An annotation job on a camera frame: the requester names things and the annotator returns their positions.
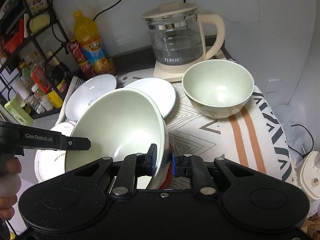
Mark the red drink can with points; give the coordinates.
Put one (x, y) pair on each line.
(87, 69)
(76, 51)

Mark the patterned table cloth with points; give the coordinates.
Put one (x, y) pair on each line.
(253, 137)

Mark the green paper box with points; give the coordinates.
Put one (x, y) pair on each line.
(15, 108)

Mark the white plate Bakery print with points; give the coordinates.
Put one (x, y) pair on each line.
(160, 91)

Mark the pale green bowl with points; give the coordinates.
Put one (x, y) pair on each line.
(218, 88)
(122, 122)

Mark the large flower pattern plate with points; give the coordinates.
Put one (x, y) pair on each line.
(48, 163)

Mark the orange juice bottle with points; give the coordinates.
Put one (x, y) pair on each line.
(87, 34)

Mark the glass electric kettle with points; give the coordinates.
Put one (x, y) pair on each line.
(177, 33)

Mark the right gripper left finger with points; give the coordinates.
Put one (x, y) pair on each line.
(150, 160)

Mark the person's left hand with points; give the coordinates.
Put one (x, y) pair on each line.
(10, 185)

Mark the red drink can lower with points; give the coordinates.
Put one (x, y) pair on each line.
(87, 69)

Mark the white plate Sweet print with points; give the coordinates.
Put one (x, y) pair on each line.
(87, 93)

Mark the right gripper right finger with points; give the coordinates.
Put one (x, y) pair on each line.
(176, 162)

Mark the red drink can upper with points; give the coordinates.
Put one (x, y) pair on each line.
(76, 51)

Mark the red bowl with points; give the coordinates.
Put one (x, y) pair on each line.
(167, 173)

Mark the soy sauce bottle red handle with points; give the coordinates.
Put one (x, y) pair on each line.
(54, 75)

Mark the black metal rack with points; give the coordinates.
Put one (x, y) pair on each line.
(32, 38)

